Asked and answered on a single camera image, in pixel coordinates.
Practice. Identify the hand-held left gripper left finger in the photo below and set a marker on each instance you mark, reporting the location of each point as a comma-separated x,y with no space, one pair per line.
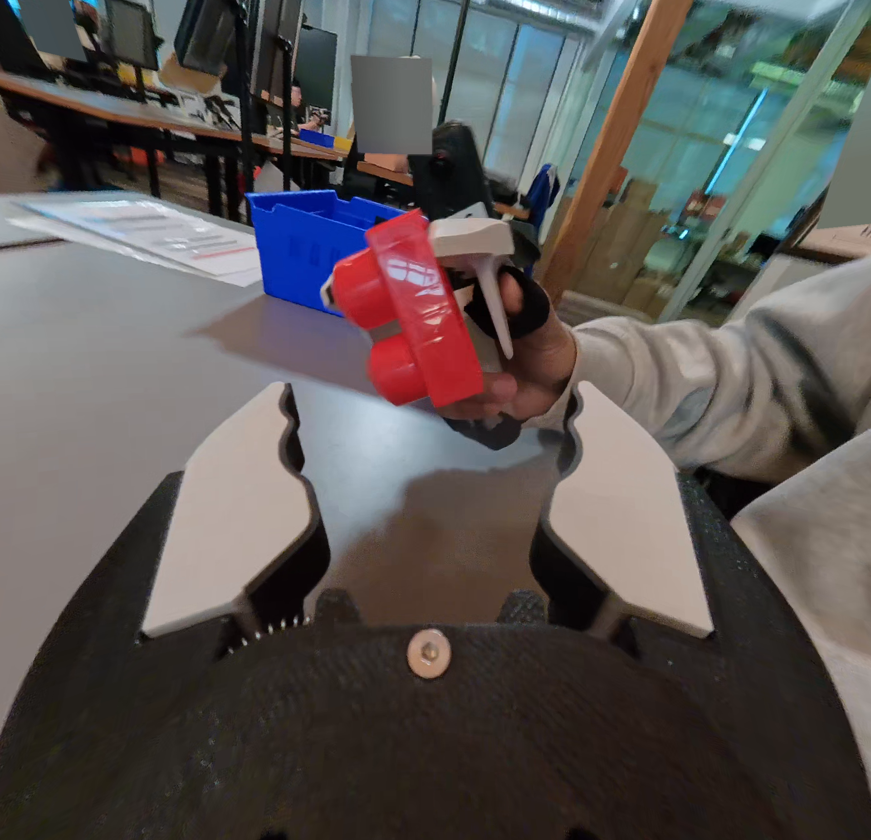
231,513

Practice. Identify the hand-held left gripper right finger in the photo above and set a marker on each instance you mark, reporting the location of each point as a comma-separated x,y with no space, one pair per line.
626,513

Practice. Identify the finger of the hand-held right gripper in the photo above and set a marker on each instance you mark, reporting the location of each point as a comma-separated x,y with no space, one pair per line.
469,236
328,296

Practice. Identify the red double square cup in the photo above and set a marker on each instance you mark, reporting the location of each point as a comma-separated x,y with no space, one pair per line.
422,323

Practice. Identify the person's right forearm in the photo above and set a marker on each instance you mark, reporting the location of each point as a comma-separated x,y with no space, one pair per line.
714,377

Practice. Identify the wooden-edged background desk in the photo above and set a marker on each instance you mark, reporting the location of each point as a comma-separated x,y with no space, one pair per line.
102,108

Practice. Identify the person's right hand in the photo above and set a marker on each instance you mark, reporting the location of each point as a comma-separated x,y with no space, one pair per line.
544,377

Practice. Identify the blue bin with marker tag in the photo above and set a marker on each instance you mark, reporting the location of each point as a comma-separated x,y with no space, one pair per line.
299,255

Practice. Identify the blue hanging jacket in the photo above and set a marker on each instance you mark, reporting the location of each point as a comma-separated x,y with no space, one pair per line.
544,193

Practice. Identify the printed paper sheet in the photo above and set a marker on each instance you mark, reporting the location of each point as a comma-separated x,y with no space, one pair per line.
150,234

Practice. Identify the large black monitor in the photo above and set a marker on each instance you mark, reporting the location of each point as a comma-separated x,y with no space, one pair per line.
211,17

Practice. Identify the small black monitor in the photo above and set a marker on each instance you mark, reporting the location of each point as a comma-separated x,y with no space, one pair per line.
133,34

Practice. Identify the wooden post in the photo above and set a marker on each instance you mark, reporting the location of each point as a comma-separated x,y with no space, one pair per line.
626,119

